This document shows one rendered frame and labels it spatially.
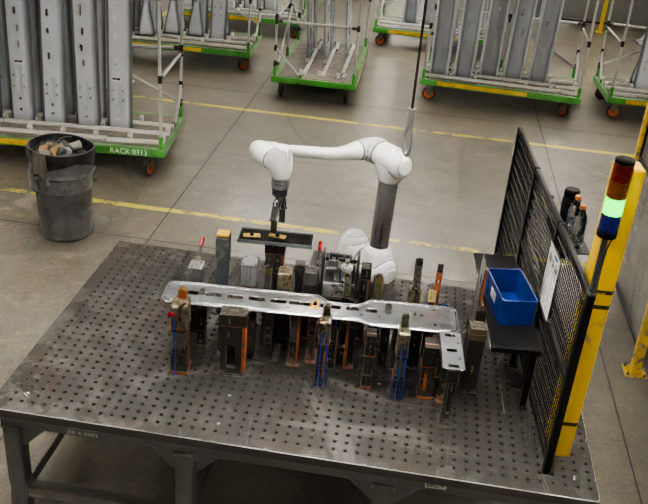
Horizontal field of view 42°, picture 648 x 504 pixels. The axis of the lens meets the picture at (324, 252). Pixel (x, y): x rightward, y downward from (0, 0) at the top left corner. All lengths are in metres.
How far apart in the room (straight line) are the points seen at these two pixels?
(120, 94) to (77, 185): 1.73
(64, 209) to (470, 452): 3.88
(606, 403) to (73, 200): 3.95
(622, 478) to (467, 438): 1.38
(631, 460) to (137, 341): 2.75
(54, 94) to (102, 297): 3.90
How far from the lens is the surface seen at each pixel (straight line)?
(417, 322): 3.91
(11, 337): 5.63
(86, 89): 8.11
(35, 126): 8.26
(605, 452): 5.09
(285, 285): 4.05
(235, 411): 3.78
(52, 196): 6.53
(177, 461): 3.78
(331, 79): 10.04
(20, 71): 8.26
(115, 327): 4.33
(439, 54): 10.63
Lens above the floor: 3.04
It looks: 27 degrees down
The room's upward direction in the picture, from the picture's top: 5 degrees clockwise
